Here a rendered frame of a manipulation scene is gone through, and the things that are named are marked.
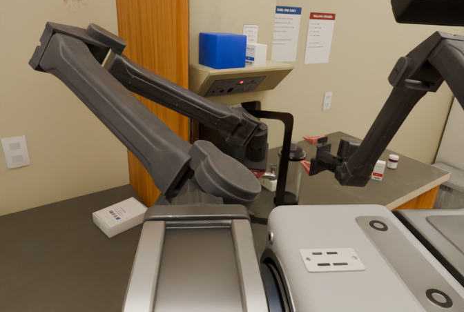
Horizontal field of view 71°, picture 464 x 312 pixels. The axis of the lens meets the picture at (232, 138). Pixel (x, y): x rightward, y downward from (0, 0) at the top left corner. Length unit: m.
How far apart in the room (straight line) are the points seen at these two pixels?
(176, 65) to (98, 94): 0.41
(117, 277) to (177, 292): 0.84
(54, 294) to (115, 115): 0.69
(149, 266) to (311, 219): 0.11
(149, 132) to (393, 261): 0.31
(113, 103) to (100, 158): 0.98
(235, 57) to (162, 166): 0.58
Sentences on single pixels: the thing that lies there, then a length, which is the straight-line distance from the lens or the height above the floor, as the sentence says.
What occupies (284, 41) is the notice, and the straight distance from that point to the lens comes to 1.79.
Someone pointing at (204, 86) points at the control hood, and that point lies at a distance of 0.93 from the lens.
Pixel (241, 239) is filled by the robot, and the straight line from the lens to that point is 0.24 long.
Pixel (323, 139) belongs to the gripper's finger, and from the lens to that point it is 1.17.
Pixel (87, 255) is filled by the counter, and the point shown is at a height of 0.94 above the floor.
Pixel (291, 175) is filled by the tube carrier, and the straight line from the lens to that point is 1.26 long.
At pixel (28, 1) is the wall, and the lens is 1.29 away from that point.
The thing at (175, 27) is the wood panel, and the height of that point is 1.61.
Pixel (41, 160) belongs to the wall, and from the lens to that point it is 1.40.
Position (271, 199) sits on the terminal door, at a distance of 1.09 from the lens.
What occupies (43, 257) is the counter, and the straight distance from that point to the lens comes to 1.19.
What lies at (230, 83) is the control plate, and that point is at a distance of 0.98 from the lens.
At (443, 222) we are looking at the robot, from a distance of 0.28.
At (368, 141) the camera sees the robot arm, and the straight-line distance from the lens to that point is 0.96.
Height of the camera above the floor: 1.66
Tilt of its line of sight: 21 degrees down
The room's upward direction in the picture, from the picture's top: 3 degrees clockwise
